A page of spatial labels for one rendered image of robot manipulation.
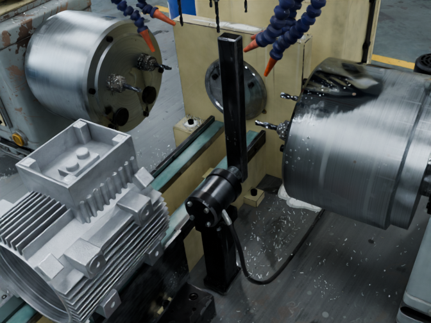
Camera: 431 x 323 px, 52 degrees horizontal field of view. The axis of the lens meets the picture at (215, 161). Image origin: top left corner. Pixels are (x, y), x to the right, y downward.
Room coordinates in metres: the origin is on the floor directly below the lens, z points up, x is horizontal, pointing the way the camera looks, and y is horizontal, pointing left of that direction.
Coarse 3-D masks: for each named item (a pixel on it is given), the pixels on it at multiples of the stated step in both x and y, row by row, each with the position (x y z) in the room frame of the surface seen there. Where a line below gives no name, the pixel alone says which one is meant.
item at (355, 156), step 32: (320, 64) 0.61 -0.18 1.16; (352, 64) 0.61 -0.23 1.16; (288, 96) 0.70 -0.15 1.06; (320, 96) 0.55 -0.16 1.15; (352, 96) 0.53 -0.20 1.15; (384, 96) 0.52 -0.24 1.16; (416, 96) 0.50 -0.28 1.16; (288, 128) 0.54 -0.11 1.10; (320, 128) 0.51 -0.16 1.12; (352, 128) 0.49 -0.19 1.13; (384, 128) 0.47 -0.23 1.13; (416, 128) 0.47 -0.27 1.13; (288, 160) 0.51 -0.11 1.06; (320, 160) 0.49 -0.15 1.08; (352, 160) 0.47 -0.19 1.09; (384, 160) 0.45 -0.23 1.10; (416, 160) 0.44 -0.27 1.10; (288, 192) 0.52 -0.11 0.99; (320, 192) 0.48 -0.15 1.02; (352, 192) 0.45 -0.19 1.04; (384, 192) 0.43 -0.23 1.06; (416, 192) 0.42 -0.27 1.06; (384, 224) 0.43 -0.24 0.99
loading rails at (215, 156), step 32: (192, 160) 0.73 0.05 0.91; (224, 160) 0.70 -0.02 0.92; (256, 160) 0.74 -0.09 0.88; (160, 192) 0.64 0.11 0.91; (256, 192) 0.69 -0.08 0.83; (192, 224) 0.55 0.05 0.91; (160, 256) 0.46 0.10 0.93; (192, 256) 0.53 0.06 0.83; (128, 288) 0.40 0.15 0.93; (160, 288) 0.45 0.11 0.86; (0, 320) 0.38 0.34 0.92; (32, 320) 0.38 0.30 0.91; (96, 320) 0.36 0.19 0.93; (128, 320) 0.38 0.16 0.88
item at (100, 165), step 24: (48, 144) 0.50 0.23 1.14; (72, 144) 0.53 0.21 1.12; (96, 144) 0.53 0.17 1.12; (120, 144) 0.48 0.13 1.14; (24, 168) 0.45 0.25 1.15; (48, 168) 0.49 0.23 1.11; (72, 168) 0.46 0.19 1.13; (96, 168) 0.44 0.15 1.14; (120, 168) 0.47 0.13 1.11; (48, 192) 0.43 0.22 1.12; (72, 192) 0.41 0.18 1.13; (96, 192) 0.43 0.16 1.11; (120, 192) 0.46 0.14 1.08; (96, 216) 0.42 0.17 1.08
